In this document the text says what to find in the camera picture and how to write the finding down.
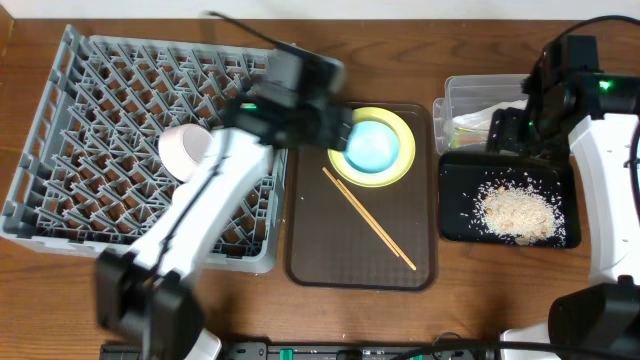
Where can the pink bowl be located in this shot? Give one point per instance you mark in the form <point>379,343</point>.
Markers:
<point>182,148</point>

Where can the white paper napkin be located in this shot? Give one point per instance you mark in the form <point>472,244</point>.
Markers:
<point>481,120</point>

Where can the clear plastic waste bin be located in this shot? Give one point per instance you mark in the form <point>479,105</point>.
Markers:
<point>468,94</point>

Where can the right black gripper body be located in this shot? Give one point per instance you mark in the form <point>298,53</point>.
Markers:
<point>520,134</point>

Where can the grey plastic dish rack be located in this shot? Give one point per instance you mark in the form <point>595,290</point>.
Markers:
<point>90,176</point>

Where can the brown serving tray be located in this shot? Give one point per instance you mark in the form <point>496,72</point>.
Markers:
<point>330,244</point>

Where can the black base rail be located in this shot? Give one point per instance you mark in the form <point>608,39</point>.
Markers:
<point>444,348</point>

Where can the yellow round plate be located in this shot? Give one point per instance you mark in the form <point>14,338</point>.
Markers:
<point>403,163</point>

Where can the light blue bowl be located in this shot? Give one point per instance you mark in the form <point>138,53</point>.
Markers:
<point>372,147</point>

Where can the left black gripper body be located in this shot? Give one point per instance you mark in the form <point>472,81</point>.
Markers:
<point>338,128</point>

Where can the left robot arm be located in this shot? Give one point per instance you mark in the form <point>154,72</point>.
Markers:
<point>145,294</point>

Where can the black waste tray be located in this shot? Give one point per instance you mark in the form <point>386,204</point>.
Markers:
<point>466,179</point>

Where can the rice food scraps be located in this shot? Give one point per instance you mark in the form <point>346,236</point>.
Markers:
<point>518,208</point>

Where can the green orange snack wrapper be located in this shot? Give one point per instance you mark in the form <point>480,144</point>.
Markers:
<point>461,137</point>

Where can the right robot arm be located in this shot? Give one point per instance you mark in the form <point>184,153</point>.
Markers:
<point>576,110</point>

